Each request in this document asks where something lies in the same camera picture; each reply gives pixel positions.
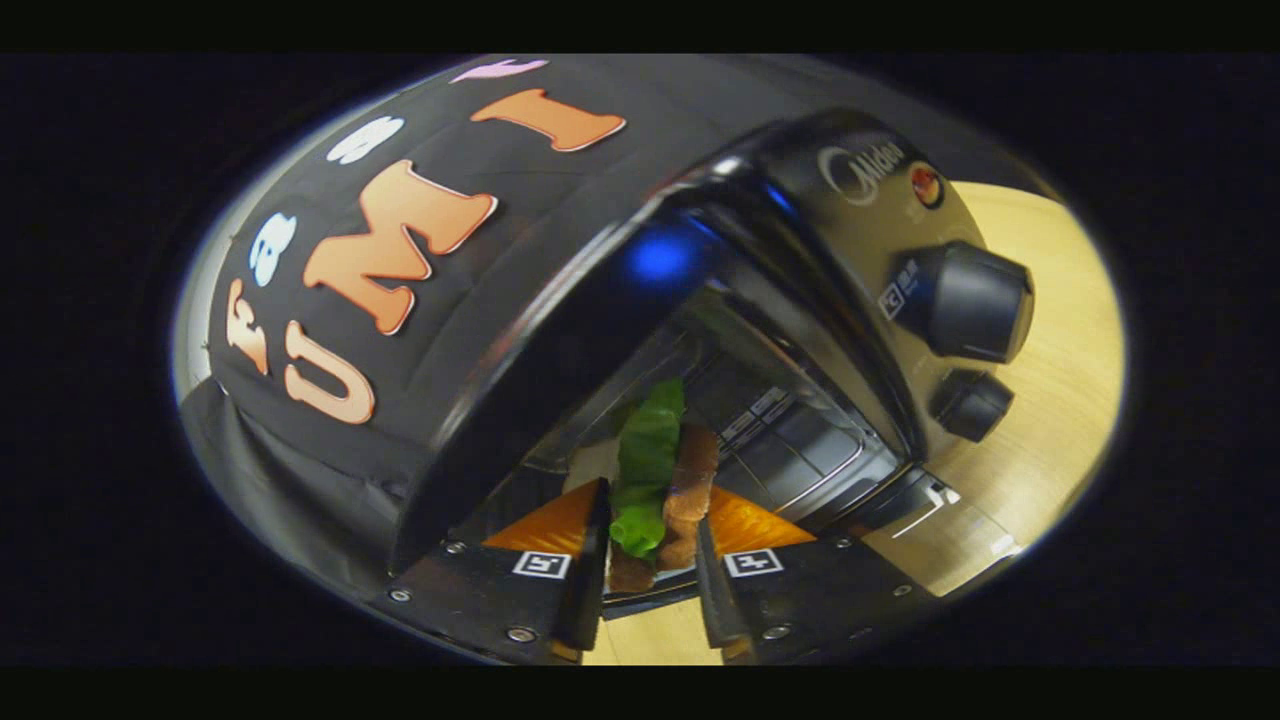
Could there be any black toaster oven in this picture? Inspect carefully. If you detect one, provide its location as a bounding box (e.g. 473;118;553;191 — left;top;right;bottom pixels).
390;108;1036;621

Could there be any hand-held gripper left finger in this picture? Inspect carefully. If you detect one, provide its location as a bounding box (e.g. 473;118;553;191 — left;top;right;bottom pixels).
385;478;613;663

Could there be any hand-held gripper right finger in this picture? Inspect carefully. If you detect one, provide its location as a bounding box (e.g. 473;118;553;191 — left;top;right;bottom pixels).
695;487;941;663

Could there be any lettuce sandwich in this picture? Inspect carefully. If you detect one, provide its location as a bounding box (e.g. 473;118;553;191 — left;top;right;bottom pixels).
607;378;721;593

